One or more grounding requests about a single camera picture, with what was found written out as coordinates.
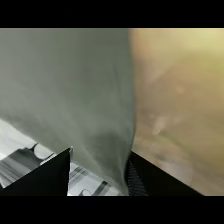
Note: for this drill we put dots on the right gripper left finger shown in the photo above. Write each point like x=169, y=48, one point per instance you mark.
x=43, y=178

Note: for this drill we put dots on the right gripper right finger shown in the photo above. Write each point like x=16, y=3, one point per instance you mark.
x=156, y=181

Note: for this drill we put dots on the grey-green garment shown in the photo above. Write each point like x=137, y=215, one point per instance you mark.
x=66, y=90

